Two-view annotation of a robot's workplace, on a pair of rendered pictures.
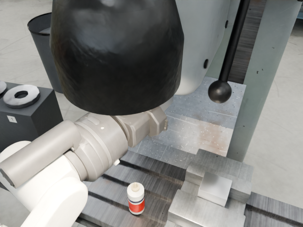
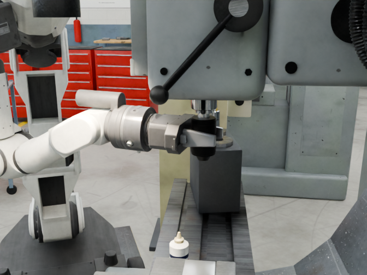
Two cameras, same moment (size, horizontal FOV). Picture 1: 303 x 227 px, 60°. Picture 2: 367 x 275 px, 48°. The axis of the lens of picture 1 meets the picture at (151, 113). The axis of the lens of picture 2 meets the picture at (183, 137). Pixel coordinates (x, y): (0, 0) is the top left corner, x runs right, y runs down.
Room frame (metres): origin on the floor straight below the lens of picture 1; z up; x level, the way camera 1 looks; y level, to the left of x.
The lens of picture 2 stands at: (0.11, -0.69, 1.45)
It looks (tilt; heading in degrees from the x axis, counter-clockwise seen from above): 17 degrees down; 72
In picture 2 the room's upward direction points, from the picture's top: straight up
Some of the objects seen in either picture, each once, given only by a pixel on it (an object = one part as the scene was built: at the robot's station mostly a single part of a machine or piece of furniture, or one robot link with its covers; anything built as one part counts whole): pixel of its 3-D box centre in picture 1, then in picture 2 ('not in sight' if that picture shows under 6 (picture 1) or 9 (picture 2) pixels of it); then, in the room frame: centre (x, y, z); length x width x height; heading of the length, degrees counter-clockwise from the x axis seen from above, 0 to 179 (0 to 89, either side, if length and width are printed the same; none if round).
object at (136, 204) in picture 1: (135, 196); (178, 255); (0.34, 0.04, 0.96); 0.04 x 0.04 x 0.11
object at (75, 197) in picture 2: not in sight; (57, 216); (0.10, 0.87, 0.68); 0.21 x 0.20 x 0.13; 88
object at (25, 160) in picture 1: (51, 163); (107, 118); (0.22, 0.14, 1.24); 0.11 x 0.11 x 0.11; 52
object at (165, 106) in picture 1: (163, 106); (197, 139); (0.36, -0.02, 1.23); 0.06 x 0.02 x 0.03; 142
